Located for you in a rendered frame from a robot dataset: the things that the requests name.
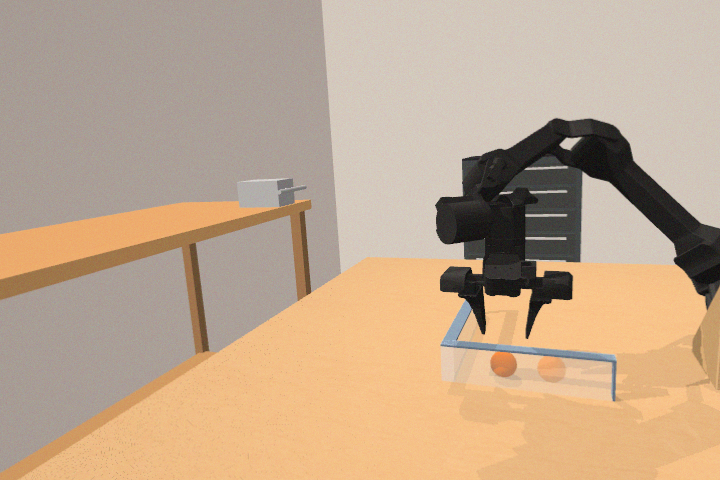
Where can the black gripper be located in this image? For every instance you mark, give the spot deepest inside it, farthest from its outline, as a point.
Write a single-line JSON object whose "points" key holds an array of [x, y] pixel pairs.
{"points": [[553, 285]]}

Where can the blue-grey wall top trim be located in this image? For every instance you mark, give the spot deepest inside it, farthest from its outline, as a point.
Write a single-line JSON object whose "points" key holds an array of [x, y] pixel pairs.
{"points": [[450, 340]]}

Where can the low clear l-shaped wall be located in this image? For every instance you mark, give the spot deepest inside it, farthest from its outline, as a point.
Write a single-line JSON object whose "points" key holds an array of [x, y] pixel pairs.
{"points": [[554, 375]]}

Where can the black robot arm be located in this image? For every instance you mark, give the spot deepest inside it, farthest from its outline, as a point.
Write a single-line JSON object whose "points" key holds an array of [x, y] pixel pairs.
{"points": [[602, 153]]}

